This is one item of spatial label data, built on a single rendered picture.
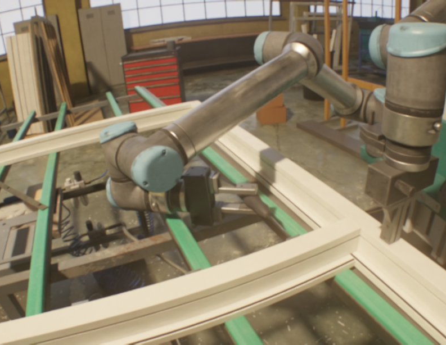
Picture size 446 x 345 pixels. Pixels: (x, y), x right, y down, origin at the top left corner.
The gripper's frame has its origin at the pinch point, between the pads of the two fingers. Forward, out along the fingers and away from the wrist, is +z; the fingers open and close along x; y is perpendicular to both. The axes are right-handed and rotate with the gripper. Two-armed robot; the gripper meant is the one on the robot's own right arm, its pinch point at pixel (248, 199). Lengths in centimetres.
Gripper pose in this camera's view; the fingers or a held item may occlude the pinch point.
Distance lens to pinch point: 71.7
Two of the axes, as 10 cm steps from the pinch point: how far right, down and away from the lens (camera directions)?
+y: -2.5, 4.7, -8.5
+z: 9.6, 0.3, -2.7
